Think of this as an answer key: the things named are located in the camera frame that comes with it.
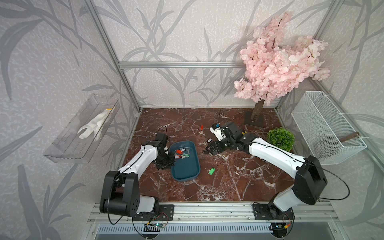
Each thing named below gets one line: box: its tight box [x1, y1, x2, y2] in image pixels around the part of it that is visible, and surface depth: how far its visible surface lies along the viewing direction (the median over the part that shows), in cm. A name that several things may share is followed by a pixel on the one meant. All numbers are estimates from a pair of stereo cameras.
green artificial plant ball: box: [267, 127, 296, 152], surface depth 89 cm
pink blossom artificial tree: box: [233, 12, 330, 107], surface depth 71 cm
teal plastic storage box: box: [169, 140, 200, 182], surface depth 93 cm
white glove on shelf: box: [77, 107, 115, 142], surface depth 68 cm
